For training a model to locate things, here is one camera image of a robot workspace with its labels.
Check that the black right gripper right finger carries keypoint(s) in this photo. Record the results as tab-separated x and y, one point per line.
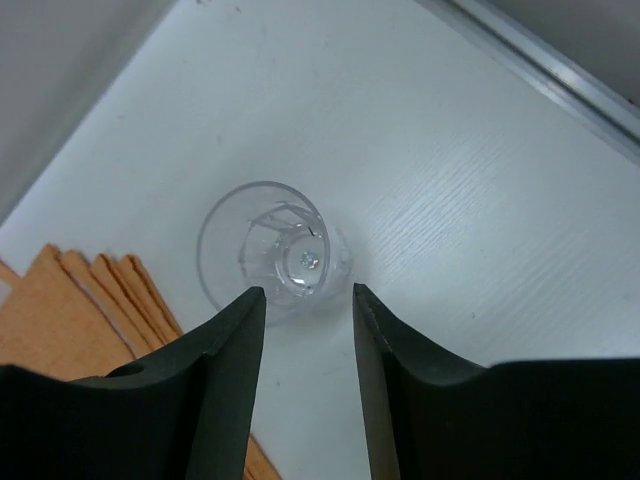
431	414

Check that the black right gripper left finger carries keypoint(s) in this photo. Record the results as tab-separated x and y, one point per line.
181	412

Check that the orange cloth placemat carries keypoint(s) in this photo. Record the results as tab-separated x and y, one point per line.
70	319

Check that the clear plastic cup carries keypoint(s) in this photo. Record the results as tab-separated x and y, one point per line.
267	234

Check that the right aluminium table rail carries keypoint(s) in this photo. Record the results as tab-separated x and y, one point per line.
607	114

